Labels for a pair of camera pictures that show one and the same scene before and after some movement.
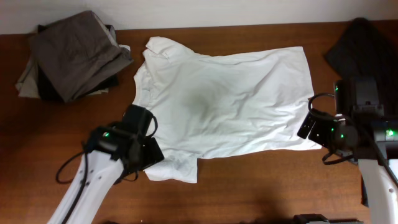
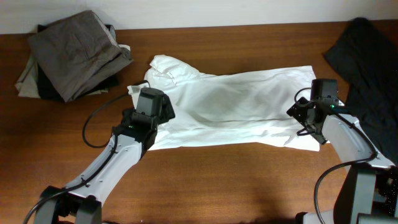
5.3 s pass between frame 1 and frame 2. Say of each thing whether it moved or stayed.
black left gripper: moved
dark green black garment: stayed
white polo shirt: moved
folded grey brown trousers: stayed
